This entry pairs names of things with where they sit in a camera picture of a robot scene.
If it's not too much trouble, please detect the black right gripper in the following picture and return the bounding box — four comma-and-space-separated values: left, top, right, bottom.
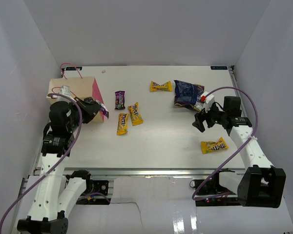
193, 101, 228, 133

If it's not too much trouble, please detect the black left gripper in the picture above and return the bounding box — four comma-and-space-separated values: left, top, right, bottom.
67, 97, 101, 132

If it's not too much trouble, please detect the beige and pink paper bag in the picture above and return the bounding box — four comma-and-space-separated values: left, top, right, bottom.
46, 76, 106, 123

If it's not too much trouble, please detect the small purple candy packet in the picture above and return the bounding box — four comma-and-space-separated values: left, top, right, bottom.
95, 99, 109, 119

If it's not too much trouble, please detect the yellow m&m packet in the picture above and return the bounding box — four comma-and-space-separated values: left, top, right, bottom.
117, 113, 129, 136
201, 137, 229, 154
127, 102, 144, 126
150, 81, 172, 92

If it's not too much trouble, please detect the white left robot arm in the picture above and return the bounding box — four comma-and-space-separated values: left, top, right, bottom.
17, 97, 101, 234

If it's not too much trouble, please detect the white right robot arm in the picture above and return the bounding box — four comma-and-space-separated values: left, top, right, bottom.
192, 93, 286, 208

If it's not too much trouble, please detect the large dark blue snack bag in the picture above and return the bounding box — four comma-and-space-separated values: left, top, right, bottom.
174, 80, 205, 112

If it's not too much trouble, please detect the purple M&M packet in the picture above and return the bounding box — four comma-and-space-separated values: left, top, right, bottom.
115, 91, 126, 110

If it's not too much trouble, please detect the blue label back left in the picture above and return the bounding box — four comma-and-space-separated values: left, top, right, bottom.
65, 66, 82, 71

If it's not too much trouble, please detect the blue label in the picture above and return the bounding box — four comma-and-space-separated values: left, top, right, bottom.
65, 66, 82, 71
210, 66, 228, 70

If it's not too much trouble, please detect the blue label back right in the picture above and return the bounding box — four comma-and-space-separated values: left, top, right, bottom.
210, 66, 228, 70

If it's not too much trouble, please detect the yellow M&M packet back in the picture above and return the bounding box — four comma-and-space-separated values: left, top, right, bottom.
150, 81, 172, 92

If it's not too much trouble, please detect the white cardboard front panel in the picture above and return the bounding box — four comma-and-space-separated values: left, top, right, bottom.
9, 175, 293, 234

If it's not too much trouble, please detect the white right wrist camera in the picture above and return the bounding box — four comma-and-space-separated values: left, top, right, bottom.
200, 91, 215, 113

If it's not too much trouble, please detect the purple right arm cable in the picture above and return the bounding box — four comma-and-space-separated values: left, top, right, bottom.
191, 86, 259, 201

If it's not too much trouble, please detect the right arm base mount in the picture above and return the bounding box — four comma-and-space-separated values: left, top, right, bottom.
195, 180, 240, 207

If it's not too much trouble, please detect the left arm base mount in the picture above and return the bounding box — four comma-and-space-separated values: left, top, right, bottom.
76, 179, 111, 205

